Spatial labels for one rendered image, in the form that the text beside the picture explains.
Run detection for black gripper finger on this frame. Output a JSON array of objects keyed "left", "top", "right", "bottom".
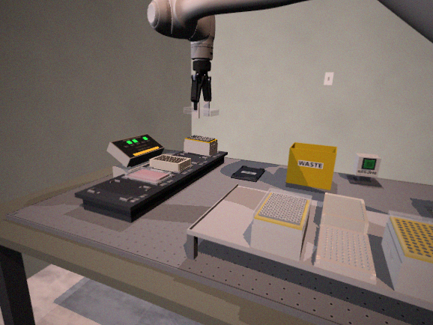
[
  {"left": 202, "top": 76, "right": 211, "bottom": 108},
  {"left": 190, "top": 73, "right": 205, "bottom": 118}
]

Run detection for black flat pad with label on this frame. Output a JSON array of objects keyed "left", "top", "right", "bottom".
[{"left": 231, "top": 165, "right": 265, "bottom": 182}]

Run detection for yellow waste bin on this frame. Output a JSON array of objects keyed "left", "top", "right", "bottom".
[{"left": 286, "top": 142, "right": 337, "bottom": 190}]

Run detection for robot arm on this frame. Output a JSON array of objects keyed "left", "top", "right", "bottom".
[{"left": 148, "top": 0, "right": 433, "bottom": 61}]

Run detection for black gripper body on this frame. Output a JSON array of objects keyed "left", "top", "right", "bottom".
[{"left": 193, "top": 60, "right": 211, "bottom": 84}]

